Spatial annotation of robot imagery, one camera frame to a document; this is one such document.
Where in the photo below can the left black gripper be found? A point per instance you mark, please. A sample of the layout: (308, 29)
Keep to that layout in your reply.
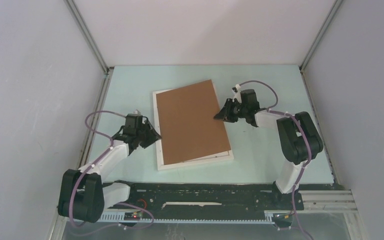
(153, 137)

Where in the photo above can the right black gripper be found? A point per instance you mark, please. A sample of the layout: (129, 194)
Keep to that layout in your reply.
(225, 113)

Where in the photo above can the brown backing board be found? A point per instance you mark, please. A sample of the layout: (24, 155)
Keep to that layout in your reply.
(188, 122)

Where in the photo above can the white picture frame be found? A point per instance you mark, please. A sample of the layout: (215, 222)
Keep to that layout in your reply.
(159, 132)

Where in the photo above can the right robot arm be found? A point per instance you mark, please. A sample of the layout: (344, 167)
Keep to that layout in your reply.
(299, 138)

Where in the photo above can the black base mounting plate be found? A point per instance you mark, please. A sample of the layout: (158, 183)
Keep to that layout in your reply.
(211, 213)

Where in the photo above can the left corner aluminium profile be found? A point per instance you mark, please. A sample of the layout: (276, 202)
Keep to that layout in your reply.
(85, 31)

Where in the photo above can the corner aluminium profile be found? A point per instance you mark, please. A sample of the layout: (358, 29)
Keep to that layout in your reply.
(85, 31)
(320, 34)

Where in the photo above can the right corner aluminium profile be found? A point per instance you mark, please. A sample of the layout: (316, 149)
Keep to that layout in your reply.
(320, 34)

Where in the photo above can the white toothed cable duct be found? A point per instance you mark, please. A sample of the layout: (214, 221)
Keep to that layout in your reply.
(120, 217)

